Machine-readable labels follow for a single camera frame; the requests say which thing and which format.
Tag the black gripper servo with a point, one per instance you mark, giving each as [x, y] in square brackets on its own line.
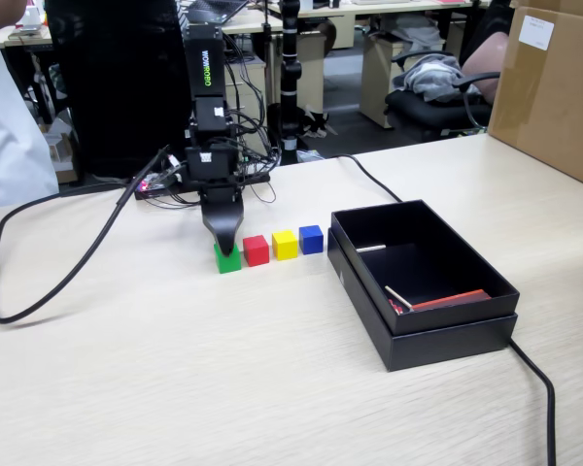
[211, 167]

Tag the red wooden cube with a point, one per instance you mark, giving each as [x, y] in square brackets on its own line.
[256, 252]

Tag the green wooden cube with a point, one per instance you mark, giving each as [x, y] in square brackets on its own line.
[228, 265]

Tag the yellow wooden cube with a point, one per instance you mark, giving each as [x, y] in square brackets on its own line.
[284, 246]

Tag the blue wooden cube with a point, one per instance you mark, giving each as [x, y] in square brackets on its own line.
[311, 240]

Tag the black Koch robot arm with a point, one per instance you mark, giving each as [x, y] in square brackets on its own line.
[204, 63]

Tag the black box tray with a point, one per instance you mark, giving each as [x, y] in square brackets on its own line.
[432, 272]

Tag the black open box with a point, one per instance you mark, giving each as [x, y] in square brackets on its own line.
[442, 347]

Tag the seated person in black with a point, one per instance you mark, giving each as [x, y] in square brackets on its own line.
[486, 63]

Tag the brown cardboard box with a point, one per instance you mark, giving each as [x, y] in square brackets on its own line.
[554, 97]

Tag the blue controller board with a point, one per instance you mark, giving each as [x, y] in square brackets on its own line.
[148, 187]

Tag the white stick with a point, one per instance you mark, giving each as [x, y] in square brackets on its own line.
[371, 247]

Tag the white carton with orange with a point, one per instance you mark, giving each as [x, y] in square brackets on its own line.
[60, 155]

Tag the tall black office chair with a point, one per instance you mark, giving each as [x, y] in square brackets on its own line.
[121, 73]

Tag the wooden stick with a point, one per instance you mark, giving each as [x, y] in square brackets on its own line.
[398, 297]

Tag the light wood office desk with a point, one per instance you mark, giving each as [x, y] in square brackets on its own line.
[252, 22]
[29, 40]
[393, 7]

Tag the small red pieces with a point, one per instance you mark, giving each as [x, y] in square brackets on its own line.
[395, 307]

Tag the black laptop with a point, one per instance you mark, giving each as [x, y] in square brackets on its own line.
[214, 9]

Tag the person in striped shirt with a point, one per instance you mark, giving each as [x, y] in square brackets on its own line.
[58, 80]

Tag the black armrest office chair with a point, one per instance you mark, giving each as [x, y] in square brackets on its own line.
[418, 116]

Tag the person in white shirt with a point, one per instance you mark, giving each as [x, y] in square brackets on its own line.
[10, 121]

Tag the orange flat board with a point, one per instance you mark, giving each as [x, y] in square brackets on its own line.
[452, 298]

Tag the grey clothing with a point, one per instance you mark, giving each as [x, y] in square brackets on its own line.
[432, 77]

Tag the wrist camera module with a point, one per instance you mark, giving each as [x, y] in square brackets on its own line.
[172, 170]

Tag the beige drawer pedestal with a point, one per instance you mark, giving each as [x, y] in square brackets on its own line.
[252, 82]

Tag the beige desk pedestal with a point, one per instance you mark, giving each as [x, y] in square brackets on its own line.
[374, 82]

